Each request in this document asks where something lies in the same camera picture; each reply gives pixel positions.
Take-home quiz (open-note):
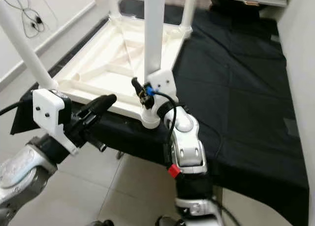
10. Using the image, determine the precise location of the white plastic table top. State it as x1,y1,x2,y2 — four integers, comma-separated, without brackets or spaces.
52,15,192,129

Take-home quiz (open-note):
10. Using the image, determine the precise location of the grey tape patch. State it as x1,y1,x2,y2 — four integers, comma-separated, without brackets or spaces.
283,117,300,137

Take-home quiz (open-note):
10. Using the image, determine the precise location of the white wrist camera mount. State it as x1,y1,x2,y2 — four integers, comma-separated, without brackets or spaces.
32,88,80,156
145,68,178,116

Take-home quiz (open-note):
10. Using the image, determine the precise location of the black wall power cable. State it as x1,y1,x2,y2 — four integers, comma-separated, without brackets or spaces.
7,0,60,39

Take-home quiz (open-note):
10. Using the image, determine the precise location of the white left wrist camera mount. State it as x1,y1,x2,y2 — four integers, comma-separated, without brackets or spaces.
32,88,80,156

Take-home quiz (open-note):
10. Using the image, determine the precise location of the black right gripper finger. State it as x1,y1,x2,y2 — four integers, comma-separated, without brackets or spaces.
131,77,149,101

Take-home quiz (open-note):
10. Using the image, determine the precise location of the black table cloth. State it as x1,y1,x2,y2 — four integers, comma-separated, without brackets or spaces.
10,0,311,226

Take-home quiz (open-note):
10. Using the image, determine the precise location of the black glossy round object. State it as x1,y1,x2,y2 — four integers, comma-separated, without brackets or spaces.
207,0,282,13

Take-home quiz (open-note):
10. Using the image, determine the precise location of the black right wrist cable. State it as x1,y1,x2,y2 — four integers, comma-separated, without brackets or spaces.
153,88,178,148

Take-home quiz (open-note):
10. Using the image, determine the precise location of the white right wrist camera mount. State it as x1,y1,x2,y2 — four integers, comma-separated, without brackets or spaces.
145,68,178,116

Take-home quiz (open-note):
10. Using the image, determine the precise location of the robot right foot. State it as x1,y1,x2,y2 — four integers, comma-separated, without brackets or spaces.
157,215,179,226

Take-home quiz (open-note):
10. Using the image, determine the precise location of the black power adapter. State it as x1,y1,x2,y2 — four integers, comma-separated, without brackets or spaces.
33,17,44,30

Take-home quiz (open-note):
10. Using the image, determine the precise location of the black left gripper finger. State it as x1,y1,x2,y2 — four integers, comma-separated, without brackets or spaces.
77,94,118,124

